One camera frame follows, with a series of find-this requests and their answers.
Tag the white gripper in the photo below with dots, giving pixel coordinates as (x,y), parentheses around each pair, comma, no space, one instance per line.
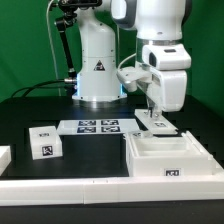
(166,89)

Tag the white cabinet door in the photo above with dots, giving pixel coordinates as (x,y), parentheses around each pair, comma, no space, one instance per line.
(157,126)
(139,134)

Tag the white cabinet body box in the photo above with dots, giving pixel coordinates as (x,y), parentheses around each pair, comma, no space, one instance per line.
(155,156)

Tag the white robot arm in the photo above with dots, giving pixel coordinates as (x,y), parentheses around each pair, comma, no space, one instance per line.
(161,60)

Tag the white flat top panel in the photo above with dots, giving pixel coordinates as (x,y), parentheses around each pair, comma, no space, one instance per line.
(96,126)

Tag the small white cube block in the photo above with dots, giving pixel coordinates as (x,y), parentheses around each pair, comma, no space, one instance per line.
(45,142)

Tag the white left border piece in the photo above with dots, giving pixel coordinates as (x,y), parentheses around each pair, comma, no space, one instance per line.
(5,158)

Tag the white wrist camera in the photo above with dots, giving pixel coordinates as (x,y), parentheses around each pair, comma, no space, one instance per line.
(129,76)

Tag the white front border rail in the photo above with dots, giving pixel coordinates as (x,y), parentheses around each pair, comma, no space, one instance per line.
(110,190)

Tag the white border rail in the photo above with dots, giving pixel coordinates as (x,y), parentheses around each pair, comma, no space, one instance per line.
(197,160)
(110,190)

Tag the white right border rail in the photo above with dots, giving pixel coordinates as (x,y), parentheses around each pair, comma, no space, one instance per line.
(197,160)

